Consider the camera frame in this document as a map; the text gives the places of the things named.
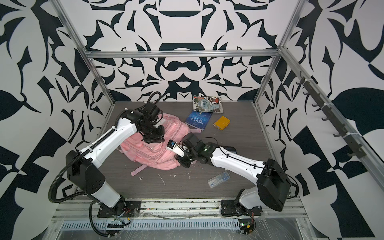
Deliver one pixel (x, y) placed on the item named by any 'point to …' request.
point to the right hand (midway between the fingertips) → (177, 156)
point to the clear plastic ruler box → (218, 179)
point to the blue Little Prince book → (199, 119)
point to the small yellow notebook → (221, 122)
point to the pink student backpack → (135, 150)
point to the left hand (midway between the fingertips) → (165, 137)
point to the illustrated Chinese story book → (209, 104)
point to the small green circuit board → (246, 225)
